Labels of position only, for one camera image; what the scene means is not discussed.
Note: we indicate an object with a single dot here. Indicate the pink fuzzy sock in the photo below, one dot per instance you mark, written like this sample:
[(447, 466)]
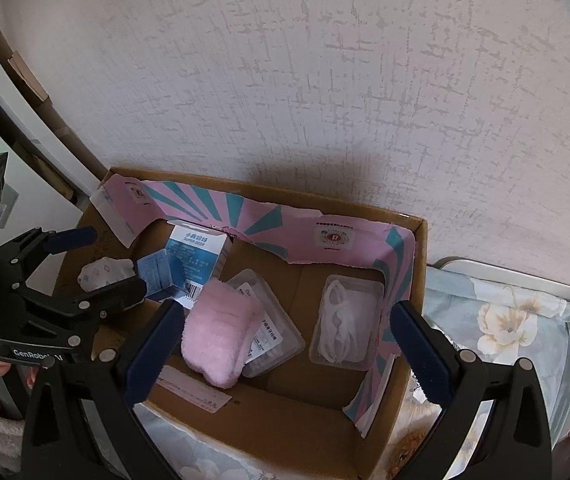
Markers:
[(220, 330)]

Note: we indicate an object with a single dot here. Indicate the wooden strip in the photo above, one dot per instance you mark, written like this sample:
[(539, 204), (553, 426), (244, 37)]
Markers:
[(27, 77)]

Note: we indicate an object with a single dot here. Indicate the cardboard box with pink liner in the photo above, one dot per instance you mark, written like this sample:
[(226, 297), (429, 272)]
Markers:
[(305, 390)]

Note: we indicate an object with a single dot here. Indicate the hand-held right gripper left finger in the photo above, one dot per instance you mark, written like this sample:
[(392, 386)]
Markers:
[(157, 350)]

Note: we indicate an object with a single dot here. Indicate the clear plastic box white label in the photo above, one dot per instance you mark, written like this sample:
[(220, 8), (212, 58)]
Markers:
[(272, 325)]

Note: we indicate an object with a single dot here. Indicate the white box with blue label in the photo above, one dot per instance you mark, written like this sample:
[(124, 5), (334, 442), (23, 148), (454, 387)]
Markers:
[(200, 255)]

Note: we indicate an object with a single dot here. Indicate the small blue box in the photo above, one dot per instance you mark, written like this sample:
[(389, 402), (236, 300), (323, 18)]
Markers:
[(160, 272)]

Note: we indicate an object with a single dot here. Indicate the white patterned packet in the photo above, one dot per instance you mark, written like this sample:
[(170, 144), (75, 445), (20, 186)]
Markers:
[(102, 272)]

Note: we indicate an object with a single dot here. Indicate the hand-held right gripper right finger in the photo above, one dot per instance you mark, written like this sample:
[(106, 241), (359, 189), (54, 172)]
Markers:
[(422, 355)]

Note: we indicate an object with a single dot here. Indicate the floral blue bedsheet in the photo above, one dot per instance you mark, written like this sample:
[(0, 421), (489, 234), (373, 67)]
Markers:
[(505, 320)]

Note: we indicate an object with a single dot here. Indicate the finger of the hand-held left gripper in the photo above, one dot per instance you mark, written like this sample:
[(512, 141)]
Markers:
[(115, 294), (72, 240)]

